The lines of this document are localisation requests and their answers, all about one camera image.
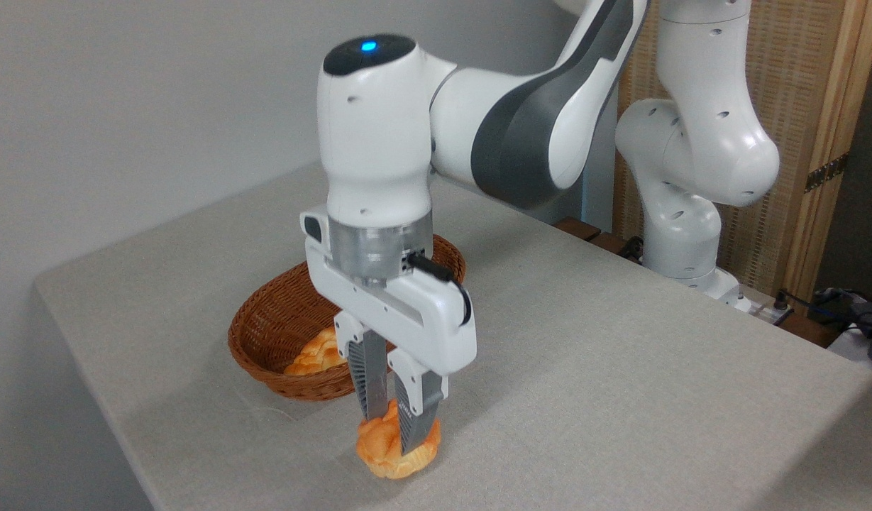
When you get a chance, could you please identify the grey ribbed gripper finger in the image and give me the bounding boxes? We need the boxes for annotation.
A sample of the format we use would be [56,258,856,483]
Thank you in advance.
[387,348,450,456]
[333,310,391,422]

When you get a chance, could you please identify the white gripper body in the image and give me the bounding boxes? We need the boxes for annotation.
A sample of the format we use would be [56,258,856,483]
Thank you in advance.
[299,207,478,377]

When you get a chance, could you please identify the round knotted bread roll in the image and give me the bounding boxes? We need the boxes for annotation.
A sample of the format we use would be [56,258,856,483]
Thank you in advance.
[355,398,442,480]

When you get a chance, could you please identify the long braided bread loaf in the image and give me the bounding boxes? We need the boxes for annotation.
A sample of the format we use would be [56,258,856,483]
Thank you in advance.
[284,326,349,376]

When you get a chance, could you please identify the brown oval wicker basket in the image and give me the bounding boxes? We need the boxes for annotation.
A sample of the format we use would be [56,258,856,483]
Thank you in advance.
[228,233,467,402]

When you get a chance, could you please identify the dark brown wooden ledge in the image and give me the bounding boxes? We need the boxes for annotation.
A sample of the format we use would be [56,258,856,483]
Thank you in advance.
[554,218,646,265]

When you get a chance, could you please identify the dark metal screen hinge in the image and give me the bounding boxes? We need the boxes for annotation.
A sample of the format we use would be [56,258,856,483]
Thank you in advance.
[804,152,850,194]

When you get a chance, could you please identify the dark grey bag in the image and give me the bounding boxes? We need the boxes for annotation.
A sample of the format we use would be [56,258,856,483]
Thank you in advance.
[810,287,872,368]

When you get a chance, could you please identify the wooden woven folding screen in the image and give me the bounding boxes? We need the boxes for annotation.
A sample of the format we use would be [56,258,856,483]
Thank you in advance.
[612,0,872,306]

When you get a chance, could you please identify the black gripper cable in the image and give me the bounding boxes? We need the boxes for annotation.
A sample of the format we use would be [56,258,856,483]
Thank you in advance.
[407,252,473,328]

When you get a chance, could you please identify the black power cable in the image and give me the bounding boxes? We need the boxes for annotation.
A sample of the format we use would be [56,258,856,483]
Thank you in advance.
[772,287,859,329]

